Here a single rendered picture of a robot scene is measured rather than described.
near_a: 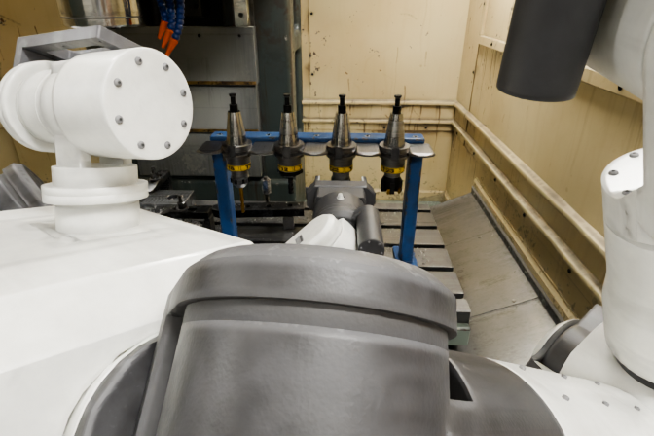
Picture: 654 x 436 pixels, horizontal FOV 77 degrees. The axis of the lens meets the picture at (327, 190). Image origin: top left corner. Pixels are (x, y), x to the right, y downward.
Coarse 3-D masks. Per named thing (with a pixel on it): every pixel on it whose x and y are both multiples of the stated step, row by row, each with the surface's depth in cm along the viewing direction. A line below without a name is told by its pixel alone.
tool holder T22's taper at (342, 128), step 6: (336, 114) 83; (342, 114) 82; (336, 120) 83; (342, 120) 83; (348, 120) 84; (336, 126) 84; (342, 126) 83; (348, 126) 84; (336, 132) 84; (342, 132) 83; (348, 132) 84; (336, 138) 84; (342, 138) 84; (348, 138) 84; (336, 144) 84; (342, 144) 84; (348, 144) 85
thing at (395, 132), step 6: (390, 114) 83; (396, 114) 82; (402, 114) 82; (390, 120) 83; (396, 120) 82; (402, 120) 83; (390, 126) 83; (396, 126) 83; (402, 126) 83; (390, 132) 83; (396, 132) 83; (402, 132) 83; (384, 138) 85; (390, 138) 84; (396, 138) 83; (402, 138) 84; (384, 144) 85; (390, 144) 84; (396, 144) 84; (402, 144) 84
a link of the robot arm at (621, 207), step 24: (648, 48) 15; (648, 72) 15; (648, 96) 15; (648, 120) 16; (648, 144) 16; (624, 168) 23; (648, 168) 17; (624, 192) 21; (648, 192) 17; (624, 216) 20; (648, 216) 18; (648, 240) 19
